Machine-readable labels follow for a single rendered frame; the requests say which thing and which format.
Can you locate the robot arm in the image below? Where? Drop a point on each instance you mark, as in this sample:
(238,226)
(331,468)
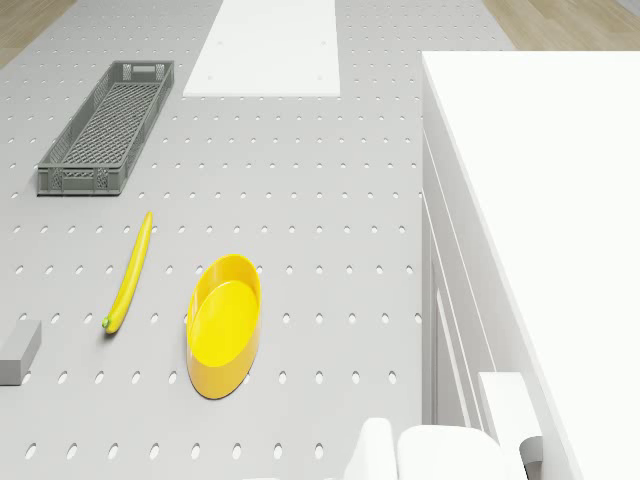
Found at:
(450,455)

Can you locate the grey cube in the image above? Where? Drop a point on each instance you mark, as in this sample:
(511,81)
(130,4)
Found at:
(17,350)

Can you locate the yellow bowl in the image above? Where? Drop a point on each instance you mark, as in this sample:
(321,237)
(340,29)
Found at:
(225,325)

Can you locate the banana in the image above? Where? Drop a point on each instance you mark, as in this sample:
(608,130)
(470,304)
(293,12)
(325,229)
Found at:
(131,275)

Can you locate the white board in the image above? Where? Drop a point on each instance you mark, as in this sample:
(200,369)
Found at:
(270,50)

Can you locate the dark grey basket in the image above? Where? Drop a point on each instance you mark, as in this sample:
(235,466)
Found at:
(80,169)

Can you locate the white cabinet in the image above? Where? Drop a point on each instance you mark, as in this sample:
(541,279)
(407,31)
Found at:
(550,200)

